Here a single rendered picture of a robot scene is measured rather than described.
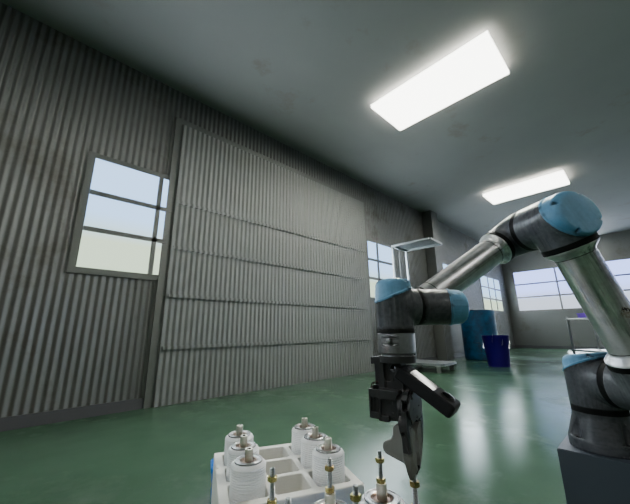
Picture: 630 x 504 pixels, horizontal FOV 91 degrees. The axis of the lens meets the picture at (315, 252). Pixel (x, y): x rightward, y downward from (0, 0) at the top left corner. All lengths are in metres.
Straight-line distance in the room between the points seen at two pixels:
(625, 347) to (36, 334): 3.04
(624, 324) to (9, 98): 3.61
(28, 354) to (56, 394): 0.34
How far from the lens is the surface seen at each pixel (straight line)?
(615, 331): 0.97
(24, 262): 3.00
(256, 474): 1.01
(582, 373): 1.09
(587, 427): 1.12
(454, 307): 0.70
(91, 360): 3.01
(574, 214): 0.91
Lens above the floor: 0.60
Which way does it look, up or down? 14 degrees up
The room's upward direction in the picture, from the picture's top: 1 degrees counter-clockwise
